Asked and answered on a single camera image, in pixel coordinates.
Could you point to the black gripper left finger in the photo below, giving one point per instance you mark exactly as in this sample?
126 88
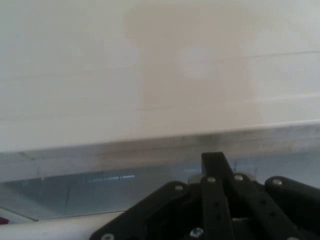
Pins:
215 200

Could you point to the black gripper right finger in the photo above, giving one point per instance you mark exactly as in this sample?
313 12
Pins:
282 207

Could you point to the brown toast slice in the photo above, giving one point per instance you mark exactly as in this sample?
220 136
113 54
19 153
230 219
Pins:
195 82

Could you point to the red foam mat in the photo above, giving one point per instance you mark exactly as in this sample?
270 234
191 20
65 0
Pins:
3 220

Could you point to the aluminium rail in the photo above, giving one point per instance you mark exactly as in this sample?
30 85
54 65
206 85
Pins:
75 175

